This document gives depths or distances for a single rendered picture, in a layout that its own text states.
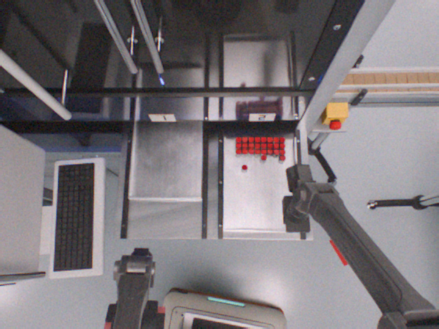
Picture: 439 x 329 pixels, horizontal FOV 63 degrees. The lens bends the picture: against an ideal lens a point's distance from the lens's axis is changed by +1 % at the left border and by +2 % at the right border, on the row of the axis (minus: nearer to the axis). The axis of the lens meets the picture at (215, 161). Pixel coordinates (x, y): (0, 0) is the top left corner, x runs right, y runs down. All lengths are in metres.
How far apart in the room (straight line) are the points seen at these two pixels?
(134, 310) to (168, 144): 0.75
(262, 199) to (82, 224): 0.67
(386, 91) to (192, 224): 0.86
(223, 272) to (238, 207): 0.92
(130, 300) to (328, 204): 0.44
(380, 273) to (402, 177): 1.80
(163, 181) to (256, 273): 1.03
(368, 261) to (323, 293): 1.55
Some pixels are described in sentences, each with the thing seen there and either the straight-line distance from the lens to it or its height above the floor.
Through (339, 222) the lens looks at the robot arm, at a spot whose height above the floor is 1.44.
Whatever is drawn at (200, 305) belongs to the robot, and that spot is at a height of 0.28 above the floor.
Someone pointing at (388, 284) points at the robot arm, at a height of 1.55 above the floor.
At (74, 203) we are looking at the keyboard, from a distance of 1.46.
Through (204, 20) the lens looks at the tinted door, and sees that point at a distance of 0.79.
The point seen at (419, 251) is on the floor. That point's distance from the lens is 2.42.
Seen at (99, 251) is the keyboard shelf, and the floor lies 0.80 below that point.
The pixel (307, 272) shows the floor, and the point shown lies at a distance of 2.21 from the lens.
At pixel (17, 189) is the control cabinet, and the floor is 0.98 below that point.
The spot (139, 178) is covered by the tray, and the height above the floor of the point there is 0.88.
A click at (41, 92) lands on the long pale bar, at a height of 1.35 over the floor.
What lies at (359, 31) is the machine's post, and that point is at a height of 1.49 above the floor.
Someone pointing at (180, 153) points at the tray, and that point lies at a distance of 1.34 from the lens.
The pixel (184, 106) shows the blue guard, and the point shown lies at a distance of 1.15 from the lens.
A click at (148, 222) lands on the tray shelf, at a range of 1.31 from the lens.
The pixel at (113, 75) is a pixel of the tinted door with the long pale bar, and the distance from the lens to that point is 1.03.
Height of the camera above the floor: 2.16
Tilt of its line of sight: 75 degrees down
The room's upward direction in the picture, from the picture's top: 7 degrees counter-clockwise
